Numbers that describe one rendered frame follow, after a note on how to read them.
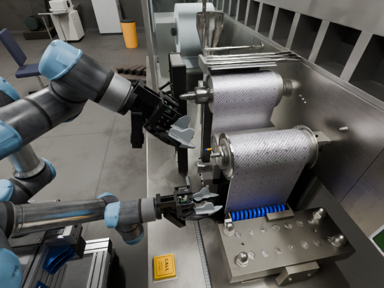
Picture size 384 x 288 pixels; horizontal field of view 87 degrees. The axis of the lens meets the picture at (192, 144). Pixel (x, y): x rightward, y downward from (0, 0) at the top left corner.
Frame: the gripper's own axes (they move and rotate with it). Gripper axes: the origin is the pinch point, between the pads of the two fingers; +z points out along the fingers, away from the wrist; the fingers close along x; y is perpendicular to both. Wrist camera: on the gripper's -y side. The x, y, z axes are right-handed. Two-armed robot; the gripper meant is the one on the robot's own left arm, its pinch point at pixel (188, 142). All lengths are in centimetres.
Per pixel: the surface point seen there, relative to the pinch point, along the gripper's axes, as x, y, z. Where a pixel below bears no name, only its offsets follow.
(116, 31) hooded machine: 764, -175, -19
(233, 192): -5.4, -5.7, 22.6
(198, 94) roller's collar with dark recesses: 23.4, 6.4, 4.3
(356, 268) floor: -9, -22, 181
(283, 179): -5.4, 7.5, 32.8
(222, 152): -0.6, 2.7, 10.8
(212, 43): 68, 21, 13
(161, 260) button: -13.4, -39.0, 17.0
